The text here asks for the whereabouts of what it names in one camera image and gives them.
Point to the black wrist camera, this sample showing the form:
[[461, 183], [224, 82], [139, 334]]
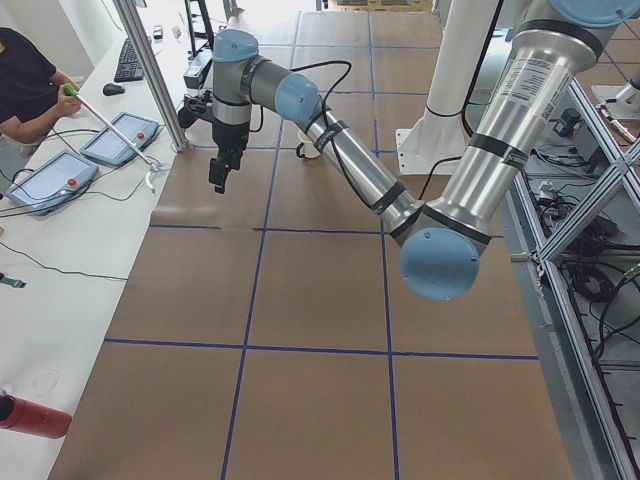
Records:
[[194, 108]]

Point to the aluminium side frame rail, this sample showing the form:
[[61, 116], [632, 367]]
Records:
[[572, 220]]

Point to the red water bottle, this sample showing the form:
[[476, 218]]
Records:
[[27, 417]]

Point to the white pedestal column with base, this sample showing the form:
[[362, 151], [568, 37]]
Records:
[[439, 133]]

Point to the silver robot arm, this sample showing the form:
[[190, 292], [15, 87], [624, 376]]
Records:
[[441, 240]]

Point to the aluminium frame post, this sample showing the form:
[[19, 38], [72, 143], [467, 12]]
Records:
[[135, 31]]

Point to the green power adapter box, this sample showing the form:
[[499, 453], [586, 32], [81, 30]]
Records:
[[566, 123]]

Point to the seated person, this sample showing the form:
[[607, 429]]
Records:
[[33, 94]]

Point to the far blue teach pendant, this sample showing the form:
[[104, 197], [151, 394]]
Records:
[[107, 149]]

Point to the near blue teach pendant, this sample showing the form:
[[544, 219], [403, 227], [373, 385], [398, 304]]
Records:
[[54, 183]]

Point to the blue teach pendant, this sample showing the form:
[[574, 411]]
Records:
[[107, 149], [54, 183]]

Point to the black computer mouse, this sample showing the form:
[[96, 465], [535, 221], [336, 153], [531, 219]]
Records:
[[112, 89]]

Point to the long metal reacher stick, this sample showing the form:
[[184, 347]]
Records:
[[154, 165]]

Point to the white smiley mug black handle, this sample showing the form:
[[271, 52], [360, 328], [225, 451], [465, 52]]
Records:
[[306, 148]]

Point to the black keyboard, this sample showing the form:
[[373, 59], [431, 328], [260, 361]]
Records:
[[128, 68]]

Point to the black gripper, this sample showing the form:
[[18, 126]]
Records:
[[229, 135]]

